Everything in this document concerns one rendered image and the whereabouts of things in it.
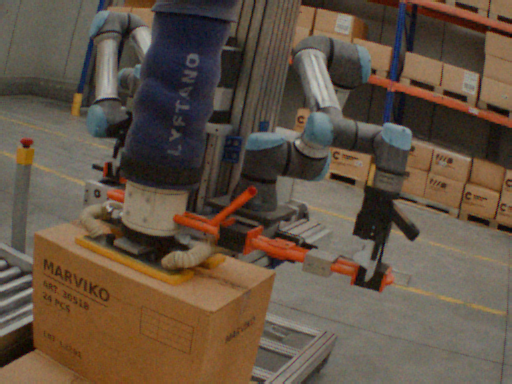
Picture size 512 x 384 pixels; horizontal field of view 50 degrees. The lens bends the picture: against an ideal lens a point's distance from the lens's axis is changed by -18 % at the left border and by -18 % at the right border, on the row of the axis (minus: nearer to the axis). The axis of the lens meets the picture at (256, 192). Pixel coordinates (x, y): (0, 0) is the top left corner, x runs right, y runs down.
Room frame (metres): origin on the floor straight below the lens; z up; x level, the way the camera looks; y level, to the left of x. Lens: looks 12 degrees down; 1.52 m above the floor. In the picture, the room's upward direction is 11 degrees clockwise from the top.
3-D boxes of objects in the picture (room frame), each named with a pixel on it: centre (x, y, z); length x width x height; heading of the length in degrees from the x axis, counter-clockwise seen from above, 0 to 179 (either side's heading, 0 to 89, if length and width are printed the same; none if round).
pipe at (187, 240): (1.62, 0.25, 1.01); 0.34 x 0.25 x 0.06; 70
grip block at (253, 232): (1.53, 0.02, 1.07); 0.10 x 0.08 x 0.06; 160
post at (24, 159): (2.37, 1.01, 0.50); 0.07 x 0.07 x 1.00; 73
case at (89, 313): (1.62, 0.25, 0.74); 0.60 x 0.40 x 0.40; 70
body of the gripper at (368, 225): (1.42, -0.28, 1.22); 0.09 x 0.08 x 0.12; 69
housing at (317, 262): (1.45, -0.18, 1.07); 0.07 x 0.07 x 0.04; 70
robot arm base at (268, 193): (2.03, 0.00, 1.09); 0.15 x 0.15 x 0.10
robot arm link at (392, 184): (1.42, -0.29, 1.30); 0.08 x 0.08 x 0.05
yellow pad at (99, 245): (1.53, 0.29, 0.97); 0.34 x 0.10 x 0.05; 70
